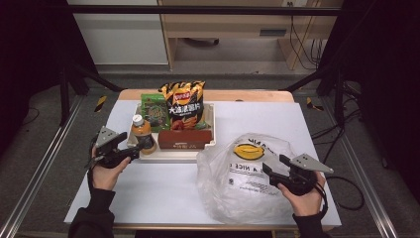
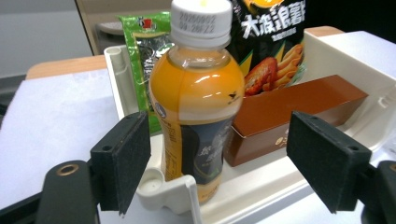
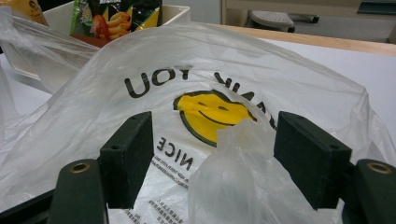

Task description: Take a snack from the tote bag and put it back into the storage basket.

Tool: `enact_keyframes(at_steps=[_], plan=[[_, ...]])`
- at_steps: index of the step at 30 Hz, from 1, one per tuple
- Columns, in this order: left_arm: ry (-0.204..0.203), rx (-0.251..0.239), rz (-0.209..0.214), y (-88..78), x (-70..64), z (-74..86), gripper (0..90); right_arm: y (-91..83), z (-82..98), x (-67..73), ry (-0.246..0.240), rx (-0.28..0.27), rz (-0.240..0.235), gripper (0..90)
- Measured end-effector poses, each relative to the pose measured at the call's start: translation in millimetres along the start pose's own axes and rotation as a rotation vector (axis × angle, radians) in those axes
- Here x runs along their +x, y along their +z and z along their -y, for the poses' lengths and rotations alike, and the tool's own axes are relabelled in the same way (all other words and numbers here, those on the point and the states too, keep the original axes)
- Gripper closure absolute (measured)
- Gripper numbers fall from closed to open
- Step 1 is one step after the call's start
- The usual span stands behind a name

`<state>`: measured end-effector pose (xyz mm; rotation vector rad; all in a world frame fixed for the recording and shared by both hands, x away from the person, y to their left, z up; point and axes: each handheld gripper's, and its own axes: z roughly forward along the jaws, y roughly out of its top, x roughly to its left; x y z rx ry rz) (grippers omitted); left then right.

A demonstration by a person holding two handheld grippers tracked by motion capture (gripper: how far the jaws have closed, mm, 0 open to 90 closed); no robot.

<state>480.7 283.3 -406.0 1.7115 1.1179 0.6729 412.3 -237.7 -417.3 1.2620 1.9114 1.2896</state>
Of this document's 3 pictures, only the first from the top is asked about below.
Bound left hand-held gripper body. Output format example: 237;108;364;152
94;126;132;170

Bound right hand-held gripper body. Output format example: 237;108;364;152
280;153;335;196

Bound orange drink bottle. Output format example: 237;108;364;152
131;113;158;156

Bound white plastic tray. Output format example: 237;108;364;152
127;102;216;162

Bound clear plastic bag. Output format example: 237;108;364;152
196;133;298;225

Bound green snack packet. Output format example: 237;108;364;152
140;93;171;133

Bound brown chocolate box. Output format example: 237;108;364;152
157;129;213;151

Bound black yellow chips bag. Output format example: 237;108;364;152
157;80;206;131

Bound person's right hand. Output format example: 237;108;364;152
276;173;326;217

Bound person's left hand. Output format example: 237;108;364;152
90;148;131;191

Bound white table mat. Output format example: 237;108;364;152
63;99;342;227

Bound black metal stand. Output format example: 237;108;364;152
283;63;346;128
58;62;123;127

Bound white cabinet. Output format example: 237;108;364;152
67;0;169;65

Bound black curtain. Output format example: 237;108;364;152
318;0;420;202
0;0;97;157

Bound black chair base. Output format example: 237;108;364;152
182;38;221;47

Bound light wooden desk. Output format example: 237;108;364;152
157;0;345;71

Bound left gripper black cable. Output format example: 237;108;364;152
86;145;98;196

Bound black floor cables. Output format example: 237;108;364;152
310;82;363;157

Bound aluminium frame rail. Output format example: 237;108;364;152
0;95;83;238
321;97;399;238

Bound black hanging cables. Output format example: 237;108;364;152
289;14;326;70

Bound black horizontal frame bar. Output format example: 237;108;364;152
67;4;341;17

